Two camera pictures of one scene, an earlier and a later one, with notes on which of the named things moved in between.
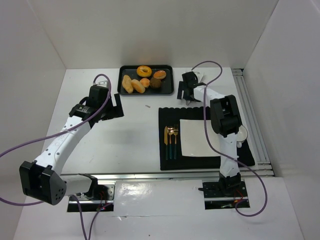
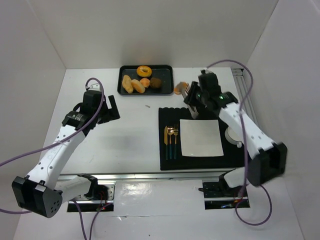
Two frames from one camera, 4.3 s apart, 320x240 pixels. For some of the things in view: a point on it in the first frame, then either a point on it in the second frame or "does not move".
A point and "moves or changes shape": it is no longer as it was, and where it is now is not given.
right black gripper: (186, 90) to (191, 97)
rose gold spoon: (170, 130) does not move
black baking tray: (146, 80) does not move
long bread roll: (127, 84) does not move
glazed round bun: (159, 74) moves or changes shape
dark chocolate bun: (155, 83) does not move
